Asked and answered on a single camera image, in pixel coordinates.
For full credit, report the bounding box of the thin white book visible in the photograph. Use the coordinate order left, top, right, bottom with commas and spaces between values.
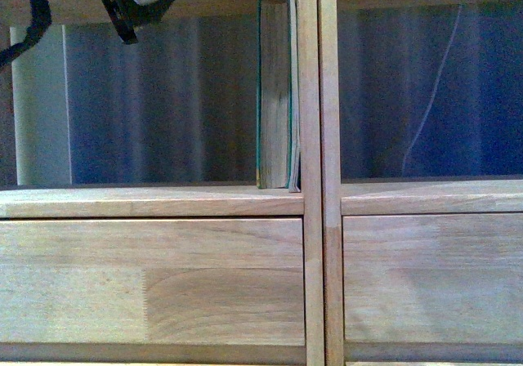
288, 0, 301, 193

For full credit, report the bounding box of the left wooden shelf unit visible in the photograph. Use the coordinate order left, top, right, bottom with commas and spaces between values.
1, 0, 325, 365

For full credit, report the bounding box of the black cable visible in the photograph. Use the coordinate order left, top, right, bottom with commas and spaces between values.
0, 0, 52, 69

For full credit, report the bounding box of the white pillar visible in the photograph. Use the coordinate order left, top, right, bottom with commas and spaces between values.
11, 25, 72, 187

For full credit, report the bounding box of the thick book with teal cover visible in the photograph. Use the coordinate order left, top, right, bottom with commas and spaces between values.
257, 1, 290, 189

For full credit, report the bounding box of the thin white cable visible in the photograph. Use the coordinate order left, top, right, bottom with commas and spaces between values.
401, 4, 463, 177

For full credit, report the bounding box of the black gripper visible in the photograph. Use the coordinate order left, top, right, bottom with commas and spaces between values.
101, 0, 175, 44

